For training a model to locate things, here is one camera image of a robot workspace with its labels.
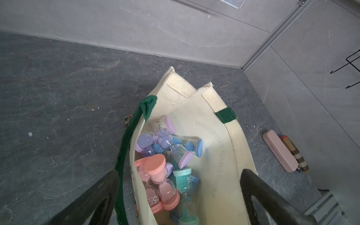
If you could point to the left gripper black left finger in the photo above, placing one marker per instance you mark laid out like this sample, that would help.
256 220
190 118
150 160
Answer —
96 203

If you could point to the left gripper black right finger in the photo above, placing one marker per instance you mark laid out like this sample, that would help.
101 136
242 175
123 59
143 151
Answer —
282 212

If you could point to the pink hourglass numbered fifteen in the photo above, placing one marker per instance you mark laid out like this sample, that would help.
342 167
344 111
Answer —
153 198

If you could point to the pink hourglass floor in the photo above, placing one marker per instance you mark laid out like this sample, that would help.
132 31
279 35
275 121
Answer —
158 168

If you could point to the pink hourglass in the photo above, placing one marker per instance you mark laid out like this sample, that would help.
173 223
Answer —
168 194

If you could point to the cream canvas tote bag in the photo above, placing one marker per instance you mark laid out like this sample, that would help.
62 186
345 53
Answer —
199 113

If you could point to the purple hourglass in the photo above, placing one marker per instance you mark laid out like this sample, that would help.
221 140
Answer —
181 155
144 145

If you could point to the teal hourglass pile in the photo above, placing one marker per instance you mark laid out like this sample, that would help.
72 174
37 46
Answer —
183 179

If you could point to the teal green hourglass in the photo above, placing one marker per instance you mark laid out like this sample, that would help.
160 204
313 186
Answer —
187 212

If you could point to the blue hourglass pile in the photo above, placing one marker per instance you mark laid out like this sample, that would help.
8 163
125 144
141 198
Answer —
194 181

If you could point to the purple hourglass front floor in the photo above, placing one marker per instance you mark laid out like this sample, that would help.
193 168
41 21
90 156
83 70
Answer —
164 126

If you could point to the black wire hook rack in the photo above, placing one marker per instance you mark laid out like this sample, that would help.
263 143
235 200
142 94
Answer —
344 73

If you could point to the white wire mesh basket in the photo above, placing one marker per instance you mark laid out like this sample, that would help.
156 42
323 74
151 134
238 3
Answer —
237 4

